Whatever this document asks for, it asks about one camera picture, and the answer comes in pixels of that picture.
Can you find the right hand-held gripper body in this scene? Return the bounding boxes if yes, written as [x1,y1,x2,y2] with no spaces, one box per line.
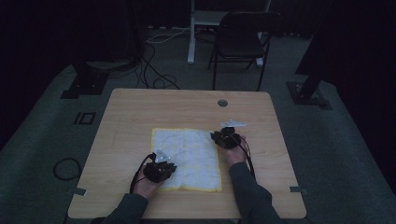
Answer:
[214,119,248,150]

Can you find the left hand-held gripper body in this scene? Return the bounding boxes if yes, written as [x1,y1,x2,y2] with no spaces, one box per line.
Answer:
[143,149,176,184]

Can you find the white cloth with yellow edge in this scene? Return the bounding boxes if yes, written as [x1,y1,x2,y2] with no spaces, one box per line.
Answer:
[150,127,223,192]

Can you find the person's right hand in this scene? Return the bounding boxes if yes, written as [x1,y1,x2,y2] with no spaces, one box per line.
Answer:
[221,135,249,166]

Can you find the person's left hand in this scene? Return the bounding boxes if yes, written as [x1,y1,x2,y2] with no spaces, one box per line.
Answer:
[134,169,166,201]

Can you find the black stand with square base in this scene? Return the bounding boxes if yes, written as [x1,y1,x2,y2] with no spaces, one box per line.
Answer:
[286,0,333,110]
[60,60,110,100]

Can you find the black folding chair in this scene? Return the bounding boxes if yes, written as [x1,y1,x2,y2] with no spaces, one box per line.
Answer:
[207,11,283,92]

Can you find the round grey stand base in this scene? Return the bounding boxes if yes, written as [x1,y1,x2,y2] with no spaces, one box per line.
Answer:
[86,58,138,72]

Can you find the left hand-held gripper black cable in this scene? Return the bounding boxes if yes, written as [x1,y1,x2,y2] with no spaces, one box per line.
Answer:
[129,152,157,194]

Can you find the right hand-held gripper dark cable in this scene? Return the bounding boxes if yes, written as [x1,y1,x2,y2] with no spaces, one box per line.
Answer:
[237,133,256,180]

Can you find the black floor cables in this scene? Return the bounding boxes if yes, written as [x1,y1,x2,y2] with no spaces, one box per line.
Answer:
[135,42,182,91]

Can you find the black coiled cable loop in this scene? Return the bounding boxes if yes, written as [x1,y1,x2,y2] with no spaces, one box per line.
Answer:
[52,157,83,182]

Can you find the white desk frame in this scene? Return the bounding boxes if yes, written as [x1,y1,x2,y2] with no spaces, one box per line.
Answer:
[187,0,273,68]

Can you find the white floor cable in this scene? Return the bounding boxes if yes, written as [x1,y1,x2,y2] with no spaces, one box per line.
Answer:
[145,26,191,45]

